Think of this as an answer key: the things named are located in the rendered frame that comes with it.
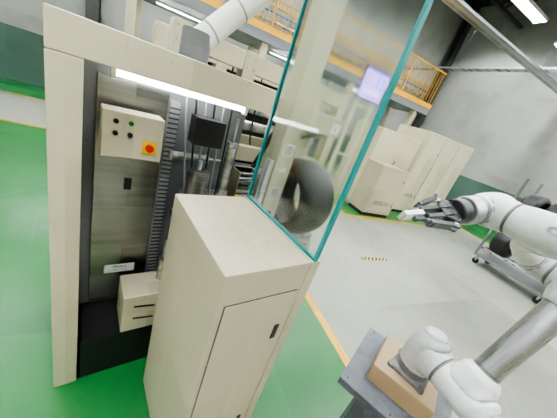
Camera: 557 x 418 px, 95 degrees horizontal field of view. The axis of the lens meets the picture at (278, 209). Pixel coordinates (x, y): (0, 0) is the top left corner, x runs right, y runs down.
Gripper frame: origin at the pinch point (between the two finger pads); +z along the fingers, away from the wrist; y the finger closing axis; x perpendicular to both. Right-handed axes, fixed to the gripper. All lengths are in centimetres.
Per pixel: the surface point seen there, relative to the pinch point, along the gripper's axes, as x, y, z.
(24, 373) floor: -150, 9, 148
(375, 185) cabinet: -315, 277, -347
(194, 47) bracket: -14, 116, 51
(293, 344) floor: -183, -6, -20
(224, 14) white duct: -1, 129, 35
